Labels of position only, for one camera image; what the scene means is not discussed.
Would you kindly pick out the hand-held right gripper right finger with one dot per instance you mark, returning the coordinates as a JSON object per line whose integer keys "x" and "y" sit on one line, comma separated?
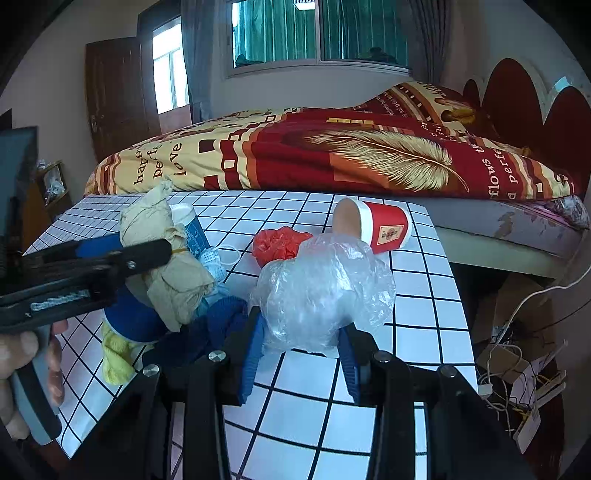
{"x": 349, "y": 374}

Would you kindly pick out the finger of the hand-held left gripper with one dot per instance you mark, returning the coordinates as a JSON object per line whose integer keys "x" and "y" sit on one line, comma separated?
{"x": 97, "y": 247}
{"x": 138, "y": 258}

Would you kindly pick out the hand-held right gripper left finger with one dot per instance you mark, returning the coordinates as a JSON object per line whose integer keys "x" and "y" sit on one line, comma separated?
{"x": 251, "y": 360}

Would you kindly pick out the beige cloth bundle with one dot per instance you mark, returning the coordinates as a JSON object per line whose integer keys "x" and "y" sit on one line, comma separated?
{"x": 180, "y": 286}

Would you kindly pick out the blue paper cup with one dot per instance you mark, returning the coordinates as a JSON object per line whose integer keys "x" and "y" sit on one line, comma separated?
{"x": 194, "y": 230}

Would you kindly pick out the clear plastic bag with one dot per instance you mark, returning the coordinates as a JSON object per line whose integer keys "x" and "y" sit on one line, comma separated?
{"x": 323, "y": 286}

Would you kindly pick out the red plastic bag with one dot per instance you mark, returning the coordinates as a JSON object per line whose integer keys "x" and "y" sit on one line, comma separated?
{"x": 277, "y": 244}

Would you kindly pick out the person's left hand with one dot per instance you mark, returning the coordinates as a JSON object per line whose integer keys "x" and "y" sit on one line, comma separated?
{"x": 18, "y": 355}

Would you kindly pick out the dark blue knit cloth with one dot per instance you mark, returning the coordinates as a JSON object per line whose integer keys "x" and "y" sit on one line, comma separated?
{"x": 203, "y": 327}

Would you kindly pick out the blue fabric bundle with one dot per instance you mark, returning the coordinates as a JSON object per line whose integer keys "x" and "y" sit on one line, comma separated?
{"x": 129, "y": 318}

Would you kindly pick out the blue face mask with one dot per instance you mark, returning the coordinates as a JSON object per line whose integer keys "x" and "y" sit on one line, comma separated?
{"x": 214, "y": 265}

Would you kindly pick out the yellow cloth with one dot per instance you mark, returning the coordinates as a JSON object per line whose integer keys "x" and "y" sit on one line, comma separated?
{"x": 115, "y": 360}

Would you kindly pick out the white power strip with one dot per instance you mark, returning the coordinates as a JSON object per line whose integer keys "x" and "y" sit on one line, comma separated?
{"x": 485, "y": 391}

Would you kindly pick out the red paper cup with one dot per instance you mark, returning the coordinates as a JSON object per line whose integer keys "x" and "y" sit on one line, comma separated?
{"x": 388, "y": 230}

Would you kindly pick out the cardboard box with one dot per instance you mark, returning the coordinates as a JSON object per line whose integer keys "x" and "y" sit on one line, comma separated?
{"x": 501, "y": 364}

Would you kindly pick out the brown wooden door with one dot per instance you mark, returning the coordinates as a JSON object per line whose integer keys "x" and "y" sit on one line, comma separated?
{"x": 120, "y": 92}

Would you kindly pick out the grey window curtain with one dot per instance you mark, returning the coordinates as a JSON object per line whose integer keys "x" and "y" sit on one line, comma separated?
{"x": 429, "y": 37}
{"x": 198, "y": 55}

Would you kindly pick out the bed with red-yellow blanket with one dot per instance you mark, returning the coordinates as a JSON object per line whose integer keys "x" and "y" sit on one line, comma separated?
{"x": 323, "y": 152}

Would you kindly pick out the bed with grey mattress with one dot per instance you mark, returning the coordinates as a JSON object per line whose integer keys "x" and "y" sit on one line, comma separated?
{"x": 508, "y": 221}

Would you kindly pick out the sliding glass window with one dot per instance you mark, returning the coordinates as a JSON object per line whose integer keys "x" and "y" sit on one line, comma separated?
{"x": 277, "y": 32}

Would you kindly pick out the red scalloped headboard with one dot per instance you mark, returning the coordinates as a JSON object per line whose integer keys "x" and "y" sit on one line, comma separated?
{"x": 512, "y": 87}

